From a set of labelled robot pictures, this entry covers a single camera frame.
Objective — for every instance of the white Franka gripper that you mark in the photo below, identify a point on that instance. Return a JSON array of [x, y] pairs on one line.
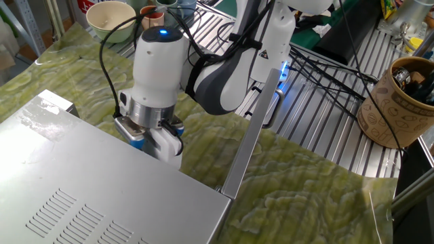
[[166, 149]]

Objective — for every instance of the silver microwave oven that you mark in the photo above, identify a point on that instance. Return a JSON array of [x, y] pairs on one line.
[[101, 176]]

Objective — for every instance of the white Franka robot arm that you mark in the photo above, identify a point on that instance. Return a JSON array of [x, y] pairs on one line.
[[159, 67]]

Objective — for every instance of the silver second robot arm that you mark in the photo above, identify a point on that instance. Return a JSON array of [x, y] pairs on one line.
[[403, 17]]

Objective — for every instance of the cream and green bowl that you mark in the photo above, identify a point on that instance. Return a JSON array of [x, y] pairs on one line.
[[110, 20]]

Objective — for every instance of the green marble pattern mat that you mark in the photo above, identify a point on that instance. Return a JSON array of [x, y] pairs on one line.
[[288, 189]]

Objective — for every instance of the orange cup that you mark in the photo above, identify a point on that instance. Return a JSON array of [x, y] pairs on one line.
[[152, 20]]

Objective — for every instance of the green mug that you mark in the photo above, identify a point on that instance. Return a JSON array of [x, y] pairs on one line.
[[167, 6]]

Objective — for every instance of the light blue cup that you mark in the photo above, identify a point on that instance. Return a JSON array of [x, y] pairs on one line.
[[188, 6]]

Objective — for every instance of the red and white sign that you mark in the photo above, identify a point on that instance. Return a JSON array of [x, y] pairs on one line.
[[84, 5]]

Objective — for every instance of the beige pipe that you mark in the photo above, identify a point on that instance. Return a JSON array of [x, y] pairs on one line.
[[56, 20]]

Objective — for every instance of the green cloth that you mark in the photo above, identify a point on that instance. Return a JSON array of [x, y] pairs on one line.
[[301, 39]]

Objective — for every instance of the grey metal shelf rack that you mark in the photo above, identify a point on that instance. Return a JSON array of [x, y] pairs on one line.
[[28, 27]]

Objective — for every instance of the white paper scrap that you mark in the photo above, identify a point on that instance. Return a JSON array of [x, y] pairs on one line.
[[321, 30]]

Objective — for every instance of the long black box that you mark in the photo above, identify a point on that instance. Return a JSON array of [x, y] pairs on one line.
[[346, 34]]

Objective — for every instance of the brown printed cardboard tub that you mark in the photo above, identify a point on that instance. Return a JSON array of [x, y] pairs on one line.
[[390, 112]]

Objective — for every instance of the silver tape roll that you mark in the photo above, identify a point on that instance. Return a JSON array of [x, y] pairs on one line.
[[401, 77]]

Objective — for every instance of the yellow snack packet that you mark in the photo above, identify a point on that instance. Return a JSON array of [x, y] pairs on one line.
[[387, 8]]

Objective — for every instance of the yellow plastic piece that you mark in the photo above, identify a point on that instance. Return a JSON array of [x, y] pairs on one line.
[[413, 44]]

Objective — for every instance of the silver camera with blue end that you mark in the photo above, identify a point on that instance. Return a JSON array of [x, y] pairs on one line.
[[130, 132]]

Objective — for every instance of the aluminium frame post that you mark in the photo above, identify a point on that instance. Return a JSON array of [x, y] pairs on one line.
[[410, 196]]

